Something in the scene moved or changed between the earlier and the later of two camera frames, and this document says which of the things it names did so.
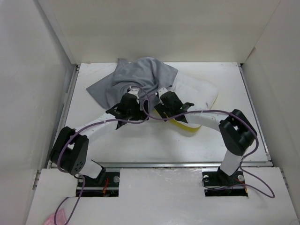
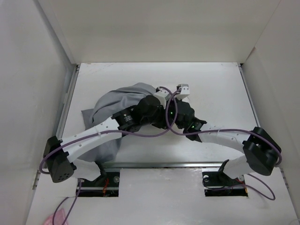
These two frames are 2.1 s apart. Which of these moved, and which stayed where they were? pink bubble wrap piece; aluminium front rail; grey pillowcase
Moved: grey pillowcase
Stayed: pink bubble wrap piece; aluminium front rail
